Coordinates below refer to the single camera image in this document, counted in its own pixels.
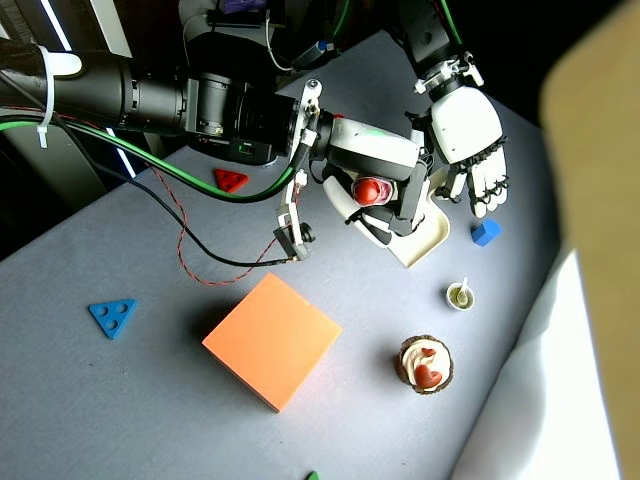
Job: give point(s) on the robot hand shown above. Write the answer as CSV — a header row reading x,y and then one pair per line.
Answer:
x,y
465,125
370,150

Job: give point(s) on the cream plastic dustpan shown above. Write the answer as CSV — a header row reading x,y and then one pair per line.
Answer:
x,y
425,242

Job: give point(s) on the blue hexagonal block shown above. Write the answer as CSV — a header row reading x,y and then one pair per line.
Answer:
x,y
485,233

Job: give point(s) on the grey adapter with blue plug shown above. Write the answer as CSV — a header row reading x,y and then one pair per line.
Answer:
x,y
312,52

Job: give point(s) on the red triangle block with holes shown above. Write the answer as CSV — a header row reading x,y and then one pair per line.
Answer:
x,y
231,181

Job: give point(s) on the tan blurry board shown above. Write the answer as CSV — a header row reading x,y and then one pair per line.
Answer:
x,y
600,200

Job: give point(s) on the small bowl with green soup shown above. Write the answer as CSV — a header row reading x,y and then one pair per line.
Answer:
x,y
459,296

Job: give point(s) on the black robot body housing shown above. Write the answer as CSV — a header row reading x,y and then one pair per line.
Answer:
x,y
220,55

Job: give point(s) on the orange square box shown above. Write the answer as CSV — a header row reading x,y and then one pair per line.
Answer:
x,y
272,340

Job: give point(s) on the toy cupcake with red hearts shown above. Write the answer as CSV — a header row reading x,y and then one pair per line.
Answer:
x,y
425,365

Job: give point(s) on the white stand with light strip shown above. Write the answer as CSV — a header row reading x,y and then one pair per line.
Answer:
x,y
112,30

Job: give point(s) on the white sheet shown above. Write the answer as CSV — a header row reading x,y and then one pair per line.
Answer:
x,y
550,400

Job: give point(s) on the blue triangle block with holes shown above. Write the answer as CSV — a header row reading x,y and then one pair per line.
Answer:
x,y
112,316

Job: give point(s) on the green block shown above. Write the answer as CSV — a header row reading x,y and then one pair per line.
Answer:
x,y
312,476

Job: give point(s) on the grey table cloth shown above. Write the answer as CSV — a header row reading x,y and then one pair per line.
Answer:
x,y
125,390

